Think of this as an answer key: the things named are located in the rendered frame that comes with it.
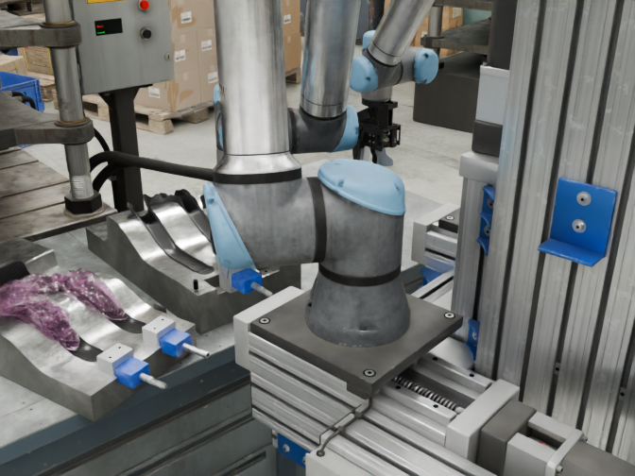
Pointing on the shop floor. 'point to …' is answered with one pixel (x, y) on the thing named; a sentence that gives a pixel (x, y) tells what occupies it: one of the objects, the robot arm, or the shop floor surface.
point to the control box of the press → (123, 72)
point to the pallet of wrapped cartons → (177, 109)
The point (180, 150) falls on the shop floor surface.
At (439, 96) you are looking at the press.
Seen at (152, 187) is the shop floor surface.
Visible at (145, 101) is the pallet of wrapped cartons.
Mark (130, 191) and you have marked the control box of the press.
